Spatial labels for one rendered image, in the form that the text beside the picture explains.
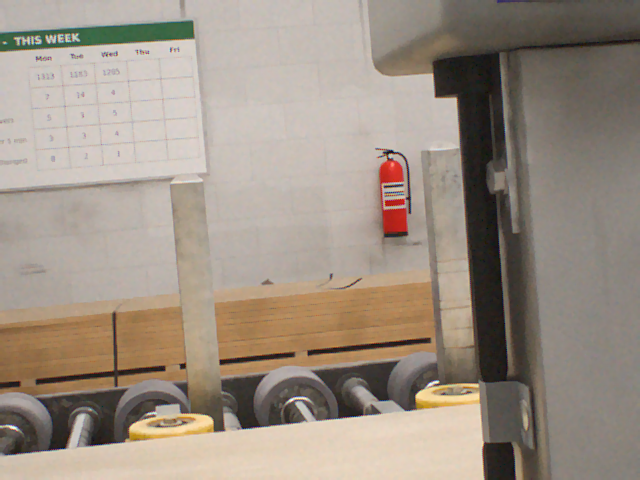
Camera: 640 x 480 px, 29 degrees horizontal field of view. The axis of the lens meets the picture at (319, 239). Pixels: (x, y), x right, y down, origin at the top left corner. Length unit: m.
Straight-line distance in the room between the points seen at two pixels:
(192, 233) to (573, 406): 1.09
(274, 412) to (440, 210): 0.49
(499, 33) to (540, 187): 0.03
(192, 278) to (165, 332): 4.80
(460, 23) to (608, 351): 0.07
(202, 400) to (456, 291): 0.30
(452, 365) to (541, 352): 1.13
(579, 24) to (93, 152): 7.16
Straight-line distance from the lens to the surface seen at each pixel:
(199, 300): 1.32
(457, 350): 1.36
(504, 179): 0.23
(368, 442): 1.06
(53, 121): 7.38
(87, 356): 6.13
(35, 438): 1.75
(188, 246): 1.31
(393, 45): 0.25
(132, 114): 7.37
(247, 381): 1.86
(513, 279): 0.24
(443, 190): 1.35
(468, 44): 0.22
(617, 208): 0.24
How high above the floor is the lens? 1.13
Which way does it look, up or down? 3 degrees down
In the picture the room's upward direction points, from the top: 5 degrees counter-clockwise
